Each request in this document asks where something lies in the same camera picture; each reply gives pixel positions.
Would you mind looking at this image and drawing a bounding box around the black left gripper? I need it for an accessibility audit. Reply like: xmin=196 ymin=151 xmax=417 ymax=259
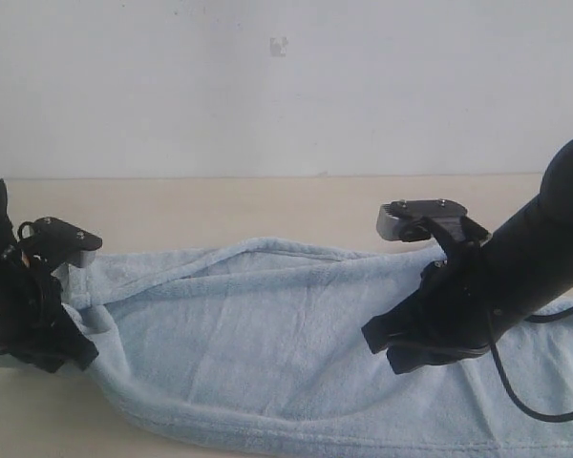
xmin=2 ymin=244 xmax=99 ymax=374

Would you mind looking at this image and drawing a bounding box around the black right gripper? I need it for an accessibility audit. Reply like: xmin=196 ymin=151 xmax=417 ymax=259
xmin=361 ymin=236 xmax=494 ymax=375

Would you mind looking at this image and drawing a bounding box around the light blue fluffy towel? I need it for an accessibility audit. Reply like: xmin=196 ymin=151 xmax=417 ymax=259
xmin=60 ymin=238 xmax=573 ymax=457

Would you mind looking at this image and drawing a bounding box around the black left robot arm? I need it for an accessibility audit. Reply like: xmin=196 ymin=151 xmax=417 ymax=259
xmin=0 ymin=178 xmax=103 ymax=373

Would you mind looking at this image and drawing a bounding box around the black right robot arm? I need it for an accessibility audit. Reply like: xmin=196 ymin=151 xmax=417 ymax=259
xmin=362 ymin=139 xmax=573 ymax=374

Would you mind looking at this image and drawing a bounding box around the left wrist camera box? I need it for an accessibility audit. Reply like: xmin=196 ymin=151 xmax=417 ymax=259
xmin=32 ymin=217 xmax=103 ymax=270

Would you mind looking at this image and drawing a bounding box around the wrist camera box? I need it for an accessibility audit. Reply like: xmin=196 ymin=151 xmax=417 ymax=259
xmin=375 ymin=198 xmax=491 ymax=243
xmin=32 ymin=217 xmax=103 ymax=270

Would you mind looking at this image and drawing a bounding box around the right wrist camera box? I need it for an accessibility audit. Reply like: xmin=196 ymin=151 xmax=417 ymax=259
xmin=375 ymin=198 xmax=491 ymax=243

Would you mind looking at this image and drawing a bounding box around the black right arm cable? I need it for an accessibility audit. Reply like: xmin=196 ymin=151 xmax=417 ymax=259
xmin=486 ymin=281 xmax=573 ymax=424

